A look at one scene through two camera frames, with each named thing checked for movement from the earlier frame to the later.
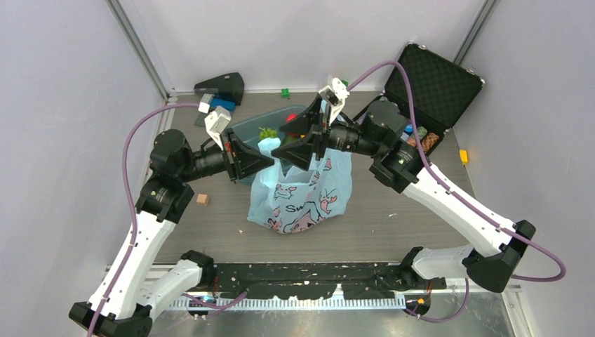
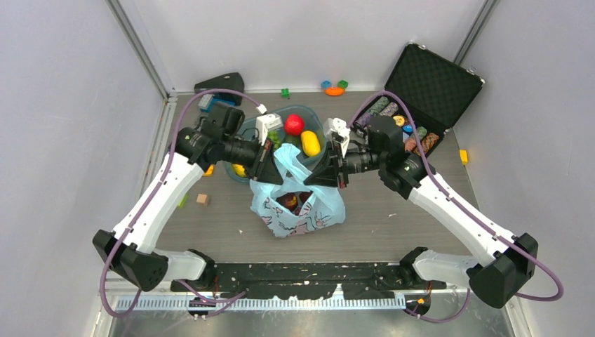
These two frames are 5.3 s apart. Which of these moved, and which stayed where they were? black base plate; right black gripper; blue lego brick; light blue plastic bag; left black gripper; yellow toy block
Moved: right black gripper; left black gripper
Stayed: black base plate; yellow toy block; light blue plastic bag; blue lego brick
